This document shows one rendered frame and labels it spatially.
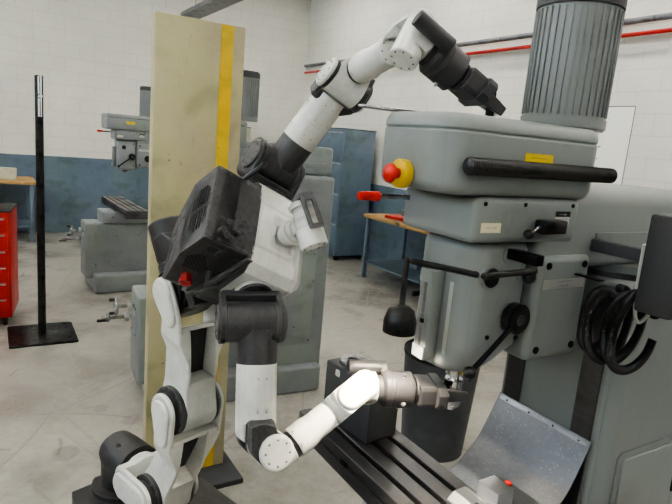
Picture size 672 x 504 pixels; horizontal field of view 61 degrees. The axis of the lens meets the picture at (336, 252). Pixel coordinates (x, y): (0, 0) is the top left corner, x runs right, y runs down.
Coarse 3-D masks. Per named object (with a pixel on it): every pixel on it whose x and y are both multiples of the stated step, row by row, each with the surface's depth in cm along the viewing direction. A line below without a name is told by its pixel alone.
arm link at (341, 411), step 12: (360, 372) 133; (372, 372) 133; (348, 384) 131; (360, 384) 131; (372, 384) 132; (336, 396) 130; (348, 396) 130; (360, 396) 130; (372, 396) 131; (336, 408) 130; (348, 408) 129; (336, 420) 130
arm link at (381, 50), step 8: (408, 16) 120; (432, 16) 118; (392, 24) 126; (400, 24) 123; (392, 32) 125; (384, 40) 125; (392, 40) 127; (376, 48) 126; (384, 48) 125; (376, 56) 126; (384, 56) 125; (384, 64) 127; (392, 64) 126
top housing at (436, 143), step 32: (416, 128) 116; (448, 128) 109; (480, 128) 110; (512, 128) 114; (544, 128) 120; (576, 128) 126; (384, 160) 125; (416, 160) 116; (448, 160) 110; (544, 160) 121; (576, 160) 126; (448, 192) 112; (480, 192) 114; (512, 192) 119; (544, 192) 124; (576, 192) 129
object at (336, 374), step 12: (336, 360) 182; (336, 372) 178; (336, 384) 179; (324, 396) 184; (360, 408) 170; (372, 408) 167; (384, 408) 170; (348, 420) 175; (360, 420) 170; (372, 420) 168; (384, 420) 172; (360, 432) 170; (372, 432) 169; (384, 432) 173
